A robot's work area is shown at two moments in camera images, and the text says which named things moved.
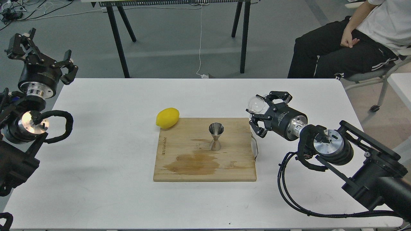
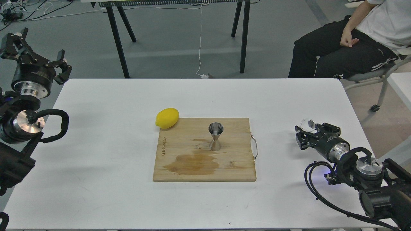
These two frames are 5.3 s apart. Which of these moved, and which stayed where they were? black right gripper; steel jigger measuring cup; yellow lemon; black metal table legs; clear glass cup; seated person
Moved: black right gripper; clear glass cup
Stayed: seated person; black metal table legs; steel jigger measuring cup; yellow lemon
